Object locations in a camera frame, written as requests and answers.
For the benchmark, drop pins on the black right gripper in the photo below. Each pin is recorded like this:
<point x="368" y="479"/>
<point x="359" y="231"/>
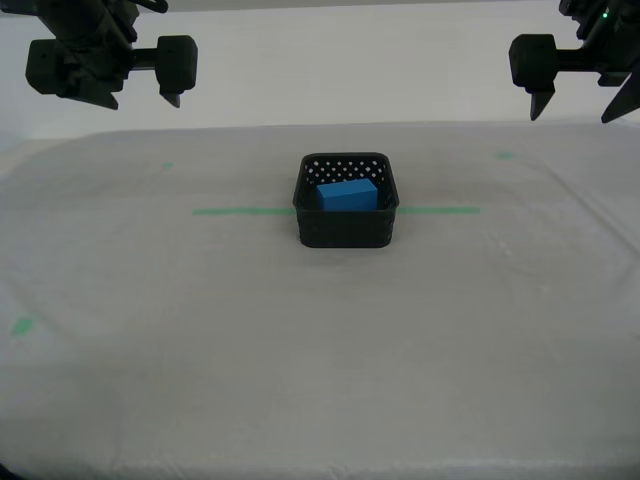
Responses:
<point x="610" y="40"/>

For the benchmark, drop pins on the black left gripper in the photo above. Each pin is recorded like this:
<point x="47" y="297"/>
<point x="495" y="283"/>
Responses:
<point x="95" y="35"/>

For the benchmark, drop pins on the blue rectangular block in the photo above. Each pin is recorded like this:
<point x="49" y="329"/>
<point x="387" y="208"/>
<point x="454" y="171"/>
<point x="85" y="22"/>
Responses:
<point x="347" y="196"/>

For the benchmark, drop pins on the black perforated plastic basket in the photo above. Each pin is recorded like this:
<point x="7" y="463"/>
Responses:
<point x="345" y="230"/>

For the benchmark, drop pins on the white tablecloth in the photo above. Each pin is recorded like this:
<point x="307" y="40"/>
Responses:
<point x="320" y="350"/>

